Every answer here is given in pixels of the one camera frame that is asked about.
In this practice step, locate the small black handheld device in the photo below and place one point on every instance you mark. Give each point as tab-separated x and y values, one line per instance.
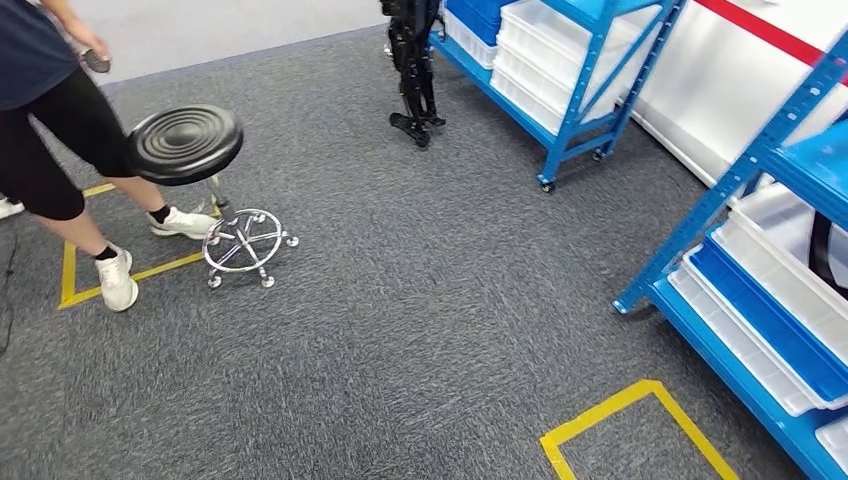
96	61

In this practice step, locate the blue metal shelf rack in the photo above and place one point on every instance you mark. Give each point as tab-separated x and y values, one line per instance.
729	179
575	99

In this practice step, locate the black round seat stool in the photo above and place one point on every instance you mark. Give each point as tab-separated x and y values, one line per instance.
185	142

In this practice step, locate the white platform with red stripe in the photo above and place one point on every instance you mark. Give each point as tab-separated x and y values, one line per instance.
696	99

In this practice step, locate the person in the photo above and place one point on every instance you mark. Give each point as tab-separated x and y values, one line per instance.
40	99

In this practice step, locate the black curved bracket part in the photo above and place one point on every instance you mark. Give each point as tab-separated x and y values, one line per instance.
821	255

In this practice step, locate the black humanoid robot legs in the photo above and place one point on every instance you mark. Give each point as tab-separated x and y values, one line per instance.
414	66

